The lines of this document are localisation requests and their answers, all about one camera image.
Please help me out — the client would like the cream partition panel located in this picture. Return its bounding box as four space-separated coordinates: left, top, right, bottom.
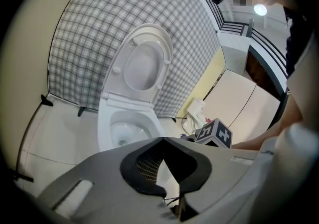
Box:
203 68 257 129

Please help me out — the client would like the black partition foot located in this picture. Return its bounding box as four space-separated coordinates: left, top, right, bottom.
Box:
40 95 54 107
13 173 34 183

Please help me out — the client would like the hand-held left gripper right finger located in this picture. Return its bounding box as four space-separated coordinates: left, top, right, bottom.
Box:
163 137 212 194

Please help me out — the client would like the grey plaid curtain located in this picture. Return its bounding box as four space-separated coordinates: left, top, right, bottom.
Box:
48 0 222 118

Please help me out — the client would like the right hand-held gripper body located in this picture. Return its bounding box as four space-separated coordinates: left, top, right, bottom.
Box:
186 117 233 149

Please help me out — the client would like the large white toilet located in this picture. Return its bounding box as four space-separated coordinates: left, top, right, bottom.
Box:
97 23 174 154

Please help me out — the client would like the beige partition panel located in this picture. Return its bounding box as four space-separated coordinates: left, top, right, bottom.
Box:
2 0 99 176

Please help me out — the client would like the small white toilet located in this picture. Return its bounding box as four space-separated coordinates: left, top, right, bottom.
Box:
181 97 212 135

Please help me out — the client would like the person's dark shirt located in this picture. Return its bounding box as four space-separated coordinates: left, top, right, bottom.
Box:
283 0 319 78

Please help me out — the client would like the person's right forearm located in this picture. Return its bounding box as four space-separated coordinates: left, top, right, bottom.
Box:
231 88 306 151

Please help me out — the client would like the round ceiling light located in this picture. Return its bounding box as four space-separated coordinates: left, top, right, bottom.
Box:
253 3 268 16

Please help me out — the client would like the white cabinet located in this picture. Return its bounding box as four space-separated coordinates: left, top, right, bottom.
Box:
218 32 251 77

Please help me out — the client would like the brown wooden door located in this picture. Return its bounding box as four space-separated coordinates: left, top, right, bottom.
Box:
245 48 284 101

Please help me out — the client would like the dark metal railing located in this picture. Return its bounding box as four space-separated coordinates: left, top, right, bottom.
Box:
179 0 290 79

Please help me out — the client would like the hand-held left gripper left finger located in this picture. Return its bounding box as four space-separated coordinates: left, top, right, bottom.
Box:
120 137 167 196

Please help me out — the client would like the yellow partition panel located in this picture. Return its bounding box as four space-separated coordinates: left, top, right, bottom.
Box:
176 43 226 119

